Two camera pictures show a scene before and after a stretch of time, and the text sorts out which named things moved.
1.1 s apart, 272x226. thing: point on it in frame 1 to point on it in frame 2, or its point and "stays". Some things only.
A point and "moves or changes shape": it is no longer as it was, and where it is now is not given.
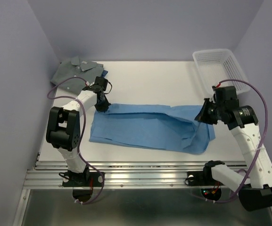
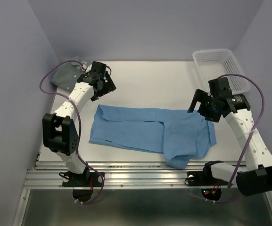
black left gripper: [104, 107] to [109, 85]
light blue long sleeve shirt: [174, 128] moves or changes shape
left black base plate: [86, 179] stays
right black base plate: [201, 178] stays
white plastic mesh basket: [215, 66] stays
